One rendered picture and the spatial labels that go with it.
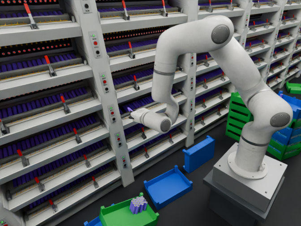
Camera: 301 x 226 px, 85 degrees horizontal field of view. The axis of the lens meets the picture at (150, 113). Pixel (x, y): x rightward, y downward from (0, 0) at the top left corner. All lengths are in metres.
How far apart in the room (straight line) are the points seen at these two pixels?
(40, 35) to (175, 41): 0.57
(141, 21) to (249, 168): 0.97
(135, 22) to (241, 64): 0.61
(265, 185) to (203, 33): 0.75
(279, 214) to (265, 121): 0.79
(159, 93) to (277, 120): 0.45
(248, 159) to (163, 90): 0.54
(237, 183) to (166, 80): 0.63
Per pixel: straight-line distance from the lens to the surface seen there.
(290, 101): 1.81
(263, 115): 0.75
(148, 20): 1.08
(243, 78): 0.71
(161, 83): 0.68
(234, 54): 0.70
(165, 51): 0.64
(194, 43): 0.61
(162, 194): 1.34
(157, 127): 0.75
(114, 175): 1.33
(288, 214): 1.45
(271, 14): 2.52
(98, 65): 0.93
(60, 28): 0.89
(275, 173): 1.08
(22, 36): 0.89
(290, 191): 1.58
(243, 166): 1.00
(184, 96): 1.41
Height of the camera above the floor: 1.10
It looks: 28 degrees down
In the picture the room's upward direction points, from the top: 7 degrees counter-clockwise
